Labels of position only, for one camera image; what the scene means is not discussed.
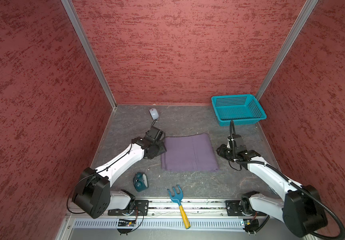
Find purple trousers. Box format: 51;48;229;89
161;134;219;173

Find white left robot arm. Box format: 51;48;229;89
67;137;167;219

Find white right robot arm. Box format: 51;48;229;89
216;144;328;238

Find white computer mouse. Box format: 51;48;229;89
149;108;160;121

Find teal tape dispenser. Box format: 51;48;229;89
133;172;149;192

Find teal plastic mesh basket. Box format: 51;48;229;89
211;94;267;127

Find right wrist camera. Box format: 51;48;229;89
227;134;247;152

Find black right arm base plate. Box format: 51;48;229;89
225;200;266;218

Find blue garden fork yellow handle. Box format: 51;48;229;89
167;185;191;230

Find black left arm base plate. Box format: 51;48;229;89
107;200;149;217

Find aluminium front rail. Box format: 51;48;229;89
66;197;308;232

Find right circuit board with wires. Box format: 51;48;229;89
243;216;260;235

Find circuit board with wires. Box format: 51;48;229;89
117;208;145;236
243;216;260;235

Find left circuit board with wires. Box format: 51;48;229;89
117;208;145;236

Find black corrugated cable conduit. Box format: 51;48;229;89
229;119;345;240

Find aluminium corner post right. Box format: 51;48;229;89
255;0;318;101

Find aluminium corner post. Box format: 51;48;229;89
61;0;118;111
255;0;318;101

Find aluminium corner post left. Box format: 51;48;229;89
61;0;118;111

